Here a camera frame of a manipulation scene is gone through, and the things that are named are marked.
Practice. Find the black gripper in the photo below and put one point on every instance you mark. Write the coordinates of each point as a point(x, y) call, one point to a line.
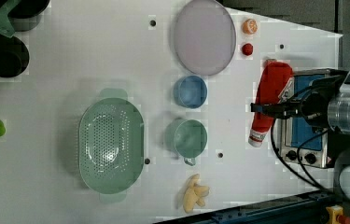
point(313, 108)

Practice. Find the red ketchup bottle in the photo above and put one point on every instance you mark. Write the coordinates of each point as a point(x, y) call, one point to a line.
point(274, 78)

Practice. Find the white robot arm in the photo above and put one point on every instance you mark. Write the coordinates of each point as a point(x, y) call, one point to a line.
point(339, 122)

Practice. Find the green perforated strainer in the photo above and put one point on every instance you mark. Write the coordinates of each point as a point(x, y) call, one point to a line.
point(111, 149)

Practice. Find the black toaster oven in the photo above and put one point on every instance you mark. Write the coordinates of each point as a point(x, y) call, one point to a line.
point(300, 138)

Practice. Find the small red toy strawberry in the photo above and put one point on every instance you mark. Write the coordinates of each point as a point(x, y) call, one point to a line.
point(247, 49)

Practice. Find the toy orange slice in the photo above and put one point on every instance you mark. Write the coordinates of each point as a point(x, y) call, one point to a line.
point(250, 26)

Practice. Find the blue plastic cup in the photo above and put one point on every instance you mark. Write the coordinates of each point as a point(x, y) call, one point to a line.
point(190, 92)

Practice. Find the green mug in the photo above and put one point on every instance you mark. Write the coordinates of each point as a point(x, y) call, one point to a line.
point(186, 137)

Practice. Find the lilac round plate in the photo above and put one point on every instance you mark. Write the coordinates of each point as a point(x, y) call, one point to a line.
point(204, 37)

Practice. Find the yellow emergency stop button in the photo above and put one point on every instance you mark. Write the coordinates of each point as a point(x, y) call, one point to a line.
point(336, 215)

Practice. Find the black cylinder container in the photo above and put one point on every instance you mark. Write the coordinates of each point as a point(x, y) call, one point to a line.
point(14, 56)
point(27, 14)

